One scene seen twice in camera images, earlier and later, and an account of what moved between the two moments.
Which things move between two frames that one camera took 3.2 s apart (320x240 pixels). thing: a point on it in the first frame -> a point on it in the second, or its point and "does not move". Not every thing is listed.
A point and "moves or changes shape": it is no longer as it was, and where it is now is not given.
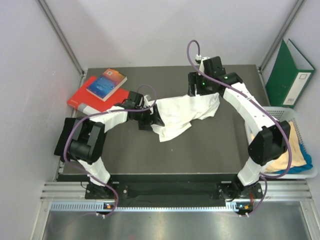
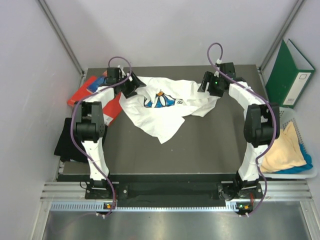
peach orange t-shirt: x=281 y=164 does not move
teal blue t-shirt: x=307 y=159 does not move
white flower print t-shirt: x=178 y=113 moves or changes shape
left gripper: x=153 y=118 -> x=135 y=83
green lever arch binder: x=290 y=74 does not move
